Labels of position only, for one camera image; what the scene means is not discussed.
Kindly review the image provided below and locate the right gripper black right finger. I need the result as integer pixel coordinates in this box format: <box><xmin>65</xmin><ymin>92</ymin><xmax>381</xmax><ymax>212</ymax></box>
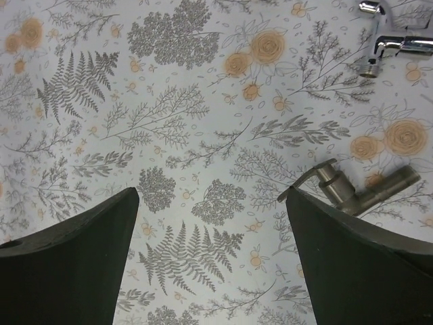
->
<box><xmin>286</xmin><ymin>187</ymin><xmax>432</xmax><ymax>324</ymax></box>

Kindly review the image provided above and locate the brushed steel faucet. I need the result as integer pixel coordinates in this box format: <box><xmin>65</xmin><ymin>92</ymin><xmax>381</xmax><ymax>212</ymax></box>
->
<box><xmin>292</xmin><ymin>158</ymin><xmax>421</xmax><ymax>217</ymax></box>

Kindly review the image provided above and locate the floral patterned table mat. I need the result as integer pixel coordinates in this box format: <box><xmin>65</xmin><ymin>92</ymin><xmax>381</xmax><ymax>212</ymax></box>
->
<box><xmin>1</xmin><ymin>1</ymin><xmax>432</xmax><ymax>324</ymax></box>

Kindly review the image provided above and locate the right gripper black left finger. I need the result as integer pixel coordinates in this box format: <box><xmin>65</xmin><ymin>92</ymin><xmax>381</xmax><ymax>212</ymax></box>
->
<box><xmin>1</xmin><ymin>188</ymin><xmax>139</xmax><ymax>324</ymax></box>

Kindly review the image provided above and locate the chrome faucet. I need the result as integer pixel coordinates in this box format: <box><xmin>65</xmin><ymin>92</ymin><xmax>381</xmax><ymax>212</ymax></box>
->
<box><xmin>358</xmin><ymin>1</ymin><xmax>432</xmax><ymax>79</ymax></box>

